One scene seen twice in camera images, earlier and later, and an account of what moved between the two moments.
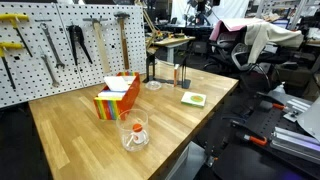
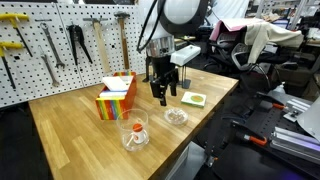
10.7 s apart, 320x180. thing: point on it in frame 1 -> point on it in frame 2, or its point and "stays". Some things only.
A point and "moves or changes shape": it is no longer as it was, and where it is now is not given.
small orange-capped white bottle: [139, 135] stays
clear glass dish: [153, 85] moves or changes shape
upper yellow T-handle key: [14, 18] stays
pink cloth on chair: [232, 24] stays
